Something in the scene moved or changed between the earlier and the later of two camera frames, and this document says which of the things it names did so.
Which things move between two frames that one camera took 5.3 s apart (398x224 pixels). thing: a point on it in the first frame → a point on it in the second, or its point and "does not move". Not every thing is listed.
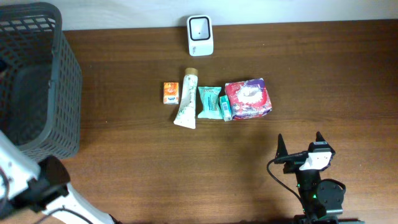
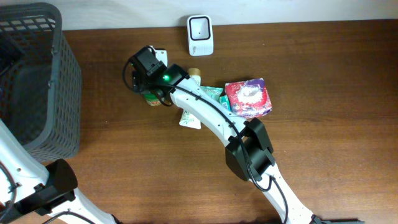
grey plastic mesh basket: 40,81 does not move
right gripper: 293,162 → 138,79
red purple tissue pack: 248,99 does not move
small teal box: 226,108 does not move
